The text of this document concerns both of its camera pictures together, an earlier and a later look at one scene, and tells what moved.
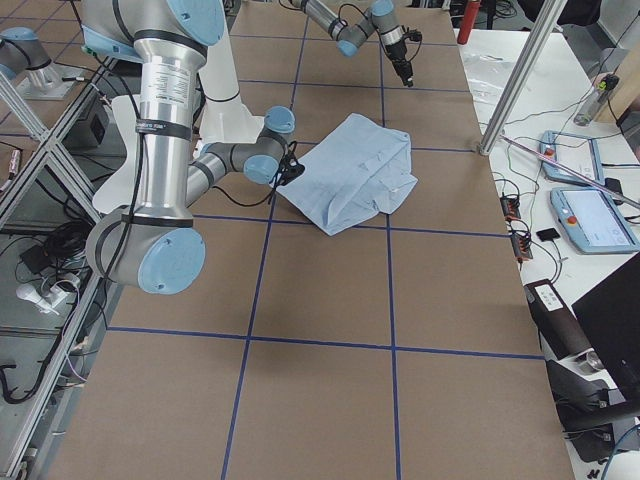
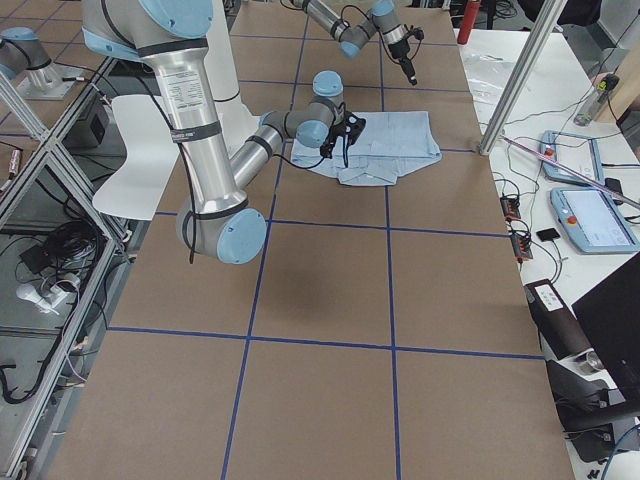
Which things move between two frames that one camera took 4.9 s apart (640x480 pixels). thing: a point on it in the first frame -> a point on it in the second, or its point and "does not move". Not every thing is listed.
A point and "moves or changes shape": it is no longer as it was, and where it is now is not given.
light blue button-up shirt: [356, 170] moves or changes shape
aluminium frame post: [547, 21] does not move
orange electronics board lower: [520, 246] does not move
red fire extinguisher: [470, 15] does not move
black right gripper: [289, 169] -> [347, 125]
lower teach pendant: [593, 221] does not move
